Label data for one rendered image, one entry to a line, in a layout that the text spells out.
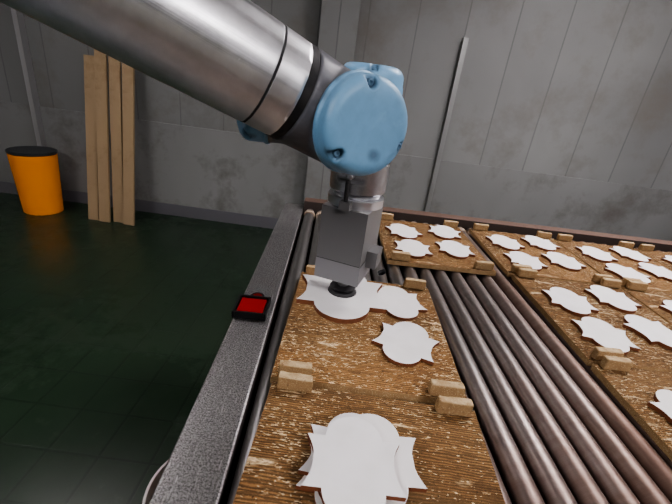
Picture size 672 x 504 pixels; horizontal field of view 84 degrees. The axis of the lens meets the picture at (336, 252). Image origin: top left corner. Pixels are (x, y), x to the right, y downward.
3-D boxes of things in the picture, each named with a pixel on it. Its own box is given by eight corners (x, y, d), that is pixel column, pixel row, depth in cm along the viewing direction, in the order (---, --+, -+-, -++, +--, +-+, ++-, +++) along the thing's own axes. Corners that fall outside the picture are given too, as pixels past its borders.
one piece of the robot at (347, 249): (395, 191, 44) (373, 310, 50) (409, 178, 51) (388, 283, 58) (318, 175, 46) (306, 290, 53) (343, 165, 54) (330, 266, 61)
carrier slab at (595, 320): (586, 366, 82) (594, 350, 80) (510, 278, 120) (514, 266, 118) (740, 383, 83) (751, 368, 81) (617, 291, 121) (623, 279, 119)
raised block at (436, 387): (428, 396, 66) (431, 384, 65) (426, 388, 68) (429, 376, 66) (462, 401, 66) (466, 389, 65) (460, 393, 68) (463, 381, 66)
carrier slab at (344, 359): (269, 383, 66) (270, 376, 66) (301, 276, 104) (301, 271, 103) (466, 409, 66) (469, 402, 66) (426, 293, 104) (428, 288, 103)
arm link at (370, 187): (395, 161, 51) (380, 170, 44) (389, 194, 53) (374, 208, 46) (343, 151, 53) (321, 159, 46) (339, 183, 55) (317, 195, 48)
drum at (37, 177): (76, 207, 373) (67, 149, 350) (49, 219, 340) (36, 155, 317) (39, 202, 373) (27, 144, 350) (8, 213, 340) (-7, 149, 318)
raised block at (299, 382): (276, 389, 63) (277, 376, 62) (278, 381, 65) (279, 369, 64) (311, 394, 63) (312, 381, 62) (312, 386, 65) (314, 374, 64)
